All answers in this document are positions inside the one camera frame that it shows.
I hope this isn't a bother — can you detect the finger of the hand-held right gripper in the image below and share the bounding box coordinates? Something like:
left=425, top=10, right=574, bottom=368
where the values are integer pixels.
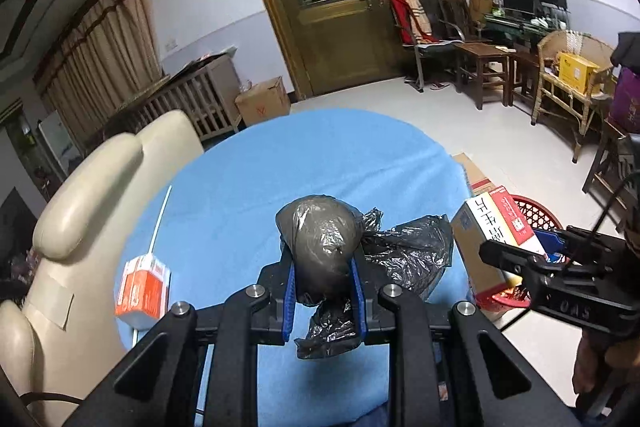
left=479, top=238, right=547, bottom=289
left=532, top=226, right=597, bottom=264

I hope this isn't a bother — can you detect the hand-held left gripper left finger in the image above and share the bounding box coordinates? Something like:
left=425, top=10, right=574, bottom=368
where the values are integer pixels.
left=65, top=252, right=301, bottom=427

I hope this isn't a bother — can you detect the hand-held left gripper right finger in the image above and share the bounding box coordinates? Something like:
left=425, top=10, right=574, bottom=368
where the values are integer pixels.
left=350, top=252, right=581, bottom=427

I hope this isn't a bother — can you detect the red mesh wastebasket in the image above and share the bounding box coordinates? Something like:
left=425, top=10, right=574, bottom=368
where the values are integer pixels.
left=475, top=194, right=566, bottom=313

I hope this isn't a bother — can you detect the red yellow white box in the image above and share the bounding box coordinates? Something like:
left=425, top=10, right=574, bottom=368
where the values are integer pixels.
left=450, top=186, right=548, bottom=310

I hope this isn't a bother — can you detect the black plastic bag bundle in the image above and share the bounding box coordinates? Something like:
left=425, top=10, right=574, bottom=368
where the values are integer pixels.
left=275, top=195, right=366, bottom=360

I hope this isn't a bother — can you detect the orange white box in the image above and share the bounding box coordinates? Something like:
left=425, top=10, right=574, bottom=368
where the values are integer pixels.
left=115, top=252, right=172, bottom=330

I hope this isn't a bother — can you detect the person's right hand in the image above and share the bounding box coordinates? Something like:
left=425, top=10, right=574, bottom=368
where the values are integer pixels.
left=572, top=332, right=626, bottom=410

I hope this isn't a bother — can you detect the loose black plastic bag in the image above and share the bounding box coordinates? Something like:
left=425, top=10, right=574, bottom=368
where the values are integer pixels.
left=360, top=207, right=455, bottom=303

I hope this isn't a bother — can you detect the cardboard box with red stripes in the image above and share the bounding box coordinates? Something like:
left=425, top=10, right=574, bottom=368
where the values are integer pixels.
left=450, top=152, right=507, bottom=202

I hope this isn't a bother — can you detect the dark wooden chair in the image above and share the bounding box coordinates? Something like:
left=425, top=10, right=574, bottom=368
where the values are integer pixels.
left=582, top=117, right=640, bottom=218

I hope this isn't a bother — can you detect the wicker chair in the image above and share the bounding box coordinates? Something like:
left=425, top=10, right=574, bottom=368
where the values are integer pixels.
left=530, top=29, right=618, bottom=162

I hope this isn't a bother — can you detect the blue towel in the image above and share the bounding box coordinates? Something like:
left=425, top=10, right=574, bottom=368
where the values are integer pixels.
left=114, top=108, right=473, bottom=427

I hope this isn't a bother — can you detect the thin white stick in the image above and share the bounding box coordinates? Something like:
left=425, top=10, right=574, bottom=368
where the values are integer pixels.
left=147, top=186, right=173, bottom=258

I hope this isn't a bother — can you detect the purple bag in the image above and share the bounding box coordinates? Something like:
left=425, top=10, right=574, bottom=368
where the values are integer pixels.
left=607, top=67, right=640, bottom=134

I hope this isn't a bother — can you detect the dark wooden stool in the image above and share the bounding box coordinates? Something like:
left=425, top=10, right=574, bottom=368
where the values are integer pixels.
left=454, top=41, right=518, bottom=110

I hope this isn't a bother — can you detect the small brown cardboard box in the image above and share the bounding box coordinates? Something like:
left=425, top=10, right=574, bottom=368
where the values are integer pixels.
left=235, top=77, right=292, bottom=126

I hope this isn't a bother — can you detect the cluttered desk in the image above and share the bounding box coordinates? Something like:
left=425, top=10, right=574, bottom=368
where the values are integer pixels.
left=484, top=13, right=572, bottom=54

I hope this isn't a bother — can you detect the wooden crib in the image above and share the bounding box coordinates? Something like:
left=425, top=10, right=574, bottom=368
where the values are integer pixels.
left=102, top=49, right=246, bottom=142

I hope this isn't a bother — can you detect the beige leather sofa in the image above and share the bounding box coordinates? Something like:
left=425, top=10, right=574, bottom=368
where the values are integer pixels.
left=0, top=109, right=206, bottom=427

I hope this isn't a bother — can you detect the dark wooden armchair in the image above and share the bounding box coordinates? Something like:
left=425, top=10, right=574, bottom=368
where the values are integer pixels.
left=437, top=0, right=493, bottom=42

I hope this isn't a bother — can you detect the red striped cloth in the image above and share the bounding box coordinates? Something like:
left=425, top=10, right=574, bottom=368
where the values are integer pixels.
left=389, top=0, right=436, bottom=45

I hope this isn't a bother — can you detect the golden double door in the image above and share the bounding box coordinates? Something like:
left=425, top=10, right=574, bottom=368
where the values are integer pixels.
left=230, top=0, right=463, bottom=98

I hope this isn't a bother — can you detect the white appliance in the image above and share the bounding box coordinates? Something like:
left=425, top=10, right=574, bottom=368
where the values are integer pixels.
left=37, top=112, right=83, bottom=180

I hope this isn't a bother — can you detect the beige striped curtain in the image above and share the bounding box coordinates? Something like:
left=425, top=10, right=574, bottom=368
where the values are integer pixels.
left=32, top=0, right=166, bottom=142

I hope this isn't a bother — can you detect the black cable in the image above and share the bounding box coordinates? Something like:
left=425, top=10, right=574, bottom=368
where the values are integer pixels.
left=17, top=389, right=83, bottom=408
left=592, top=172, right=640, bottom=240

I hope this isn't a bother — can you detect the metal frame chair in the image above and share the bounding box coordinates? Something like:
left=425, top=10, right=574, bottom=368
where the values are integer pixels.
left=387, top=0, right=482, bottom=92

